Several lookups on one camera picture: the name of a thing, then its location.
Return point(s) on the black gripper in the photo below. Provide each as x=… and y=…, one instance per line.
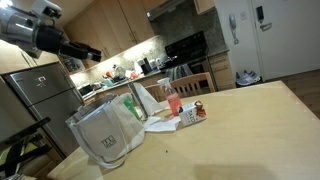
x=50, y=40

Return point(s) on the green clear plastic packet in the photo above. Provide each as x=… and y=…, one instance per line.
x=129, y=105

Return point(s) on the beige canvas tote bag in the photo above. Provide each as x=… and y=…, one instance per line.
x=103, y=136

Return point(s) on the small white orange carton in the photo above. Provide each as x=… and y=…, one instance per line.
x=192, y=114

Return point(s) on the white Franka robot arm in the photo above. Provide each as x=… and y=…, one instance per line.
x=16, y=30

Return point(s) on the open kitchen shelf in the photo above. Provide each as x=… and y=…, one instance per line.
x=71, y=64

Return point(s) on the white microwave oven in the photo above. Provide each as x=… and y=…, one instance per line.
x=86, y=90

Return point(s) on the clear glass countertop jar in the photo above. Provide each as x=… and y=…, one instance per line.
x=118, y=71

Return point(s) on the teal countertop dish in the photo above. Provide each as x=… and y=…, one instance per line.
x=109, y=82

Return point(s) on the orange countertop item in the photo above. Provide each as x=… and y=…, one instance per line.
x=133, y=75

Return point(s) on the black countertop appliance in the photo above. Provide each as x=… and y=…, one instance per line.
x=146, y=66

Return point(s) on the stainless steel refrigerator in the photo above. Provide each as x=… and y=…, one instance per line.
x=36, y=100

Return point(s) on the light wooden cabinets above fridge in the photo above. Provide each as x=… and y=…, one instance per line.
x=13, y=60

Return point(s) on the silver metal pole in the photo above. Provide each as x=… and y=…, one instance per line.
x=138, y=100

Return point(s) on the white countertop container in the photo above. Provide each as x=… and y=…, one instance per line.
x=156, y=63

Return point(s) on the wooden chair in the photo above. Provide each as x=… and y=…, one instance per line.
x=156, y=91
x=193, y=80

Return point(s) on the steel range hood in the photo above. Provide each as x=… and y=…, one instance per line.
x=166, y=8

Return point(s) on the striped dish towel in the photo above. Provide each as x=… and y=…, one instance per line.
x=180, y=71

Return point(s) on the black tripod stand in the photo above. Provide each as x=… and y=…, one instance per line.
x=25, y=130

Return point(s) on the spray bottle with pink liquid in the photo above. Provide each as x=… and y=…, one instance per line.
x=173, y=100

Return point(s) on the black kitchen stove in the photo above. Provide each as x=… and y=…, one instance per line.
x=186, y=46

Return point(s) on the white paper sheet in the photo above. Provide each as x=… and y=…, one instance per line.
x=161, y=124

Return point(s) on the yellow green cloth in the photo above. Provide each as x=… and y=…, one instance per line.
x=5, y=156

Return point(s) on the wooden base cabinet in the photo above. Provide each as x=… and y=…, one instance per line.
x=221, y=71

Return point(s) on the white blue sneaker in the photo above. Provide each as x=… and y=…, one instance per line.
x=255, y=76
x=245, y=79

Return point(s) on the black door lock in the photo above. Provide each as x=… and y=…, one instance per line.
x=260, y=13

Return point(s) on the white door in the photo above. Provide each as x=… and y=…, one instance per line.
x=293, y=40

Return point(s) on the light wooden wall cabinets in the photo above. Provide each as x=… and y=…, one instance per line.
x=116, y=26

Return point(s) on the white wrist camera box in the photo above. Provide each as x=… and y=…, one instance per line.
x=46, y=8

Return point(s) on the light wooden wall cabinet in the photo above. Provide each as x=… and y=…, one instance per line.
x=203, y=5

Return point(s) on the grey wall phone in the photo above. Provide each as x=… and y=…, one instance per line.
x=232, y=22

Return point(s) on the white light switch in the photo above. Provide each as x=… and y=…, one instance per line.
x=243, y=15

